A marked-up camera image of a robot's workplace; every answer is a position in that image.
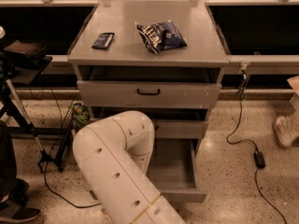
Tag grey bottom drawer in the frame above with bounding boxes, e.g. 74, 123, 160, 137
147, 138, 206, 203

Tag black camera tripod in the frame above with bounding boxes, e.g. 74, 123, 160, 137
0, 78, 65, 173

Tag black floor cable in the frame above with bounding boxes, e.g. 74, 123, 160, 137
43, 161, 102, 210

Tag black wire basket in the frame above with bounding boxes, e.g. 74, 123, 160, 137
54, 104, 74, 172

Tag green snack bag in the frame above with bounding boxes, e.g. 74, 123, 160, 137
72, 103, 91, 131

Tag grey drawer cabinet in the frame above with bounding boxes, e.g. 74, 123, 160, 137
66, 0, 230, 147

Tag person in beige clothes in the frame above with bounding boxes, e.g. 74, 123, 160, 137
272, 76, 299, 150

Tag dark sneaker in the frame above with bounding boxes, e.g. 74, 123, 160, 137
0, 200, 40, 224

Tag grey top drawer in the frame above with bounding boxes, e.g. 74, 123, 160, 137
78, 80, 221, 108

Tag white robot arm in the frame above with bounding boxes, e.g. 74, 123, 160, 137
73, 111, 186, 224

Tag dark box on stand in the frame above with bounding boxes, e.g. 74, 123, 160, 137
4, 40, 47, 60

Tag small dark blue snack packet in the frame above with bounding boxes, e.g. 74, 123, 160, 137
92, 33, 115, 50

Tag blue chip bag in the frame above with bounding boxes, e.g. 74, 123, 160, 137
135, 21, 187, 54

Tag black power adapter with cable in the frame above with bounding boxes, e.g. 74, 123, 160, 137
226, 68, 288, 224

